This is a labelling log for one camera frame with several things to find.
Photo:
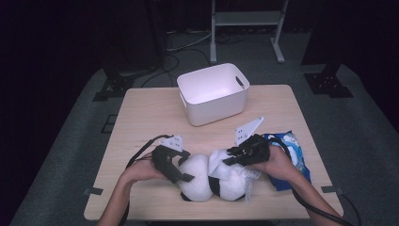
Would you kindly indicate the black stand base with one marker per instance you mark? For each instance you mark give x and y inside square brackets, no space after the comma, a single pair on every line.
[327,83]
[114,86]

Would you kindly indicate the white metal stand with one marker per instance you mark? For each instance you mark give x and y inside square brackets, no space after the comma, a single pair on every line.
[244,18]

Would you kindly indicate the blue wet wipes pack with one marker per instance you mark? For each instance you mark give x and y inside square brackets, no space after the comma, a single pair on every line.
[298,150]

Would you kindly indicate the grey tape strip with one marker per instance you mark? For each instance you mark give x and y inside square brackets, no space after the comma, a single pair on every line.
[93,191]
[329,189]

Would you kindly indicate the white plastic storage box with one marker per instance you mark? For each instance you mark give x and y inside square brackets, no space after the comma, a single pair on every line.
[216,108]

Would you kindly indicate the person's right hand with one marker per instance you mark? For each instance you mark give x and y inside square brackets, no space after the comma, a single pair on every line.
[279,164]

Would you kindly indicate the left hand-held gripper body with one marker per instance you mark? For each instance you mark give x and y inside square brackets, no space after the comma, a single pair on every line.
[167,163]

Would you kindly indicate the black tape square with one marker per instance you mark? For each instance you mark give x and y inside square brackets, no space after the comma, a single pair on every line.
[103,129]

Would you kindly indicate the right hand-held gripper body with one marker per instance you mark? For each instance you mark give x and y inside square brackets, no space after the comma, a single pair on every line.
[255,150]

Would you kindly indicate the white wet wipe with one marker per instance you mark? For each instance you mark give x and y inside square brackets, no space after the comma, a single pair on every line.
[216,168]

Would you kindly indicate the panda plush toy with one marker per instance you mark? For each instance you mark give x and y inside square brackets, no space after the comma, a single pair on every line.
[197,179]

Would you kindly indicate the person's left hand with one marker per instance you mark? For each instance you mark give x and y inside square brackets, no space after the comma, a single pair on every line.
[146,169]

